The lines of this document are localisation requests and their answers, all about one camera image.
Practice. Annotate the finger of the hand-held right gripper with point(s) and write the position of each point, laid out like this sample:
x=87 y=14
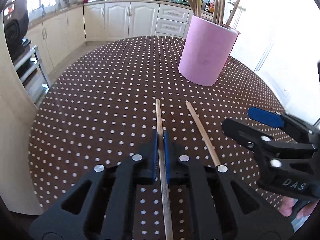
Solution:
x=240 y=130
x=265 y=116

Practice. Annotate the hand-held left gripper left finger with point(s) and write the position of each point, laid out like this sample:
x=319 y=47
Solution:
x=155 y=155

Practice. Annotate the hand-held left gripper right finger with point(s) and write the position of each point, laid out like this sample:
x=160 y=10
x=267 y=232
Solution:
x=166 y=155

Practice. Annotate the wooden chopstick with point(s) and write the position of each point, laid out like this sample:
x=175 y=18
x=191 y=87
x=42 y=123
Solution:
x=159 y=120
x=200 y=127

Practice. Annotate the pink cup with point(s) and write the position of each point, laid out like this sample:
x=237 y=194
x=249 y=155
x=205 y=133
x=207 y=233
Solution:
x=205 y=55

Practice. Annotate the set of wooden chopsticks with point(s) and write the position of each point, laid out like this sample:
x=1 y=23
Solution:
x=196 y=2

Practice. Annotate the person's right hand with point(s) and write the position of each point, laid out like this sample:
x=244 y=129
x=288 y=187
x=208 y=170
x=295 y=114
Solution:
x=287 y=206

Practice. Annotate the white door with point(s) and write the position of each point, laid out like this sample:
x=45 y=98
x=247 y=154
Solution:
x=275 y=42

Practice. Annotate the cream cabinet drawer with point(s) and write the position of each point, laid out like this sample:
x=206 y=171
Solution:
x=171 y=27
x=173 y=12

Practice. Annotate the dark sauce bottle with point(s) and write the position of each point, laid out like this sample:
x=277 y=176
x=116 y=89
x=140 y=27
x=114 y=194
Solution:
x=208 y=4

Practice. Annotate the yellow green bottle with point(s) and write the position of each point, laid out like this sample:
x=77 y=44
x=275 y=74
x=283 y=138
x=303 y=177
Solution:
x=201 y=1

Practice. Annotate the cream base cabinets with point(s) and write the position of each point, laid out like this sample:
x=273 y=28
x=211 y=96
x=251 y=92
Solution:
x=112 y=20

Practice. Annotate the metal storage rack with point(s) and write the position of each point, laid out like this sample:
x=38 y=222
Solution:
x=32 y=72

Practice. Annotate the beige kitchen countertop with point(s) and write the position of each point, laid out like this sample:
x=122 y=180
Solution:
x=72 y=7

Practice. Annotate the dark brown kitchen appliance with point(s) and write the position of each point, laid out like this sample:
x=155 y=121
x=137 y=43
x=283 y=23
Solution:
x=15 y=25

